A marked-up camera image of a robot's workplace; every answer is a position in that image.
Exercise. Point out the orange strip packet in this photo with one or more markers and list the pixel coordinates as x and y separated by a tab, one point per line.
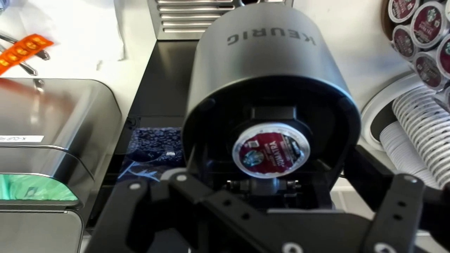
21	49

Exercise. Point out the stack of white cup lids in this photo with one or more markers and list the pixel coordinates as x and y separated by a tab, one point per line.
408	122

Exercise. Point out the stainless steel canister box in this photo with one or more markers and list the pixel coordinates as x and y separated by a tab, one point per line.
56	139

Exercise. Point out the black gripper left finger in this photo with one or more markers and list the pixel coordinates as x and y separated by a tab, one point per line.
208	221

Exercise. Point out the black silver Keurig coffee machine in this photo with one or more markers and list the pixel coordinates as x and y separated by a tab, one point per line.
255	65

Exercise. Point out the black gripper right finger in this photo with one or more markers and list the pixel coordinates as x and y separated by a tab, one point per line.
402	205

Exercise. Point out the wire pod carousel rack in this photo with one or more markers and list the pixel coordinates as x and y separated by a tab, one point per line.
418	31

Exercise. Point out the white coffee pod red lid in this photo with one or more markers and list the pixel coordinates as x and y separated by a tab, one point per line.
270	150

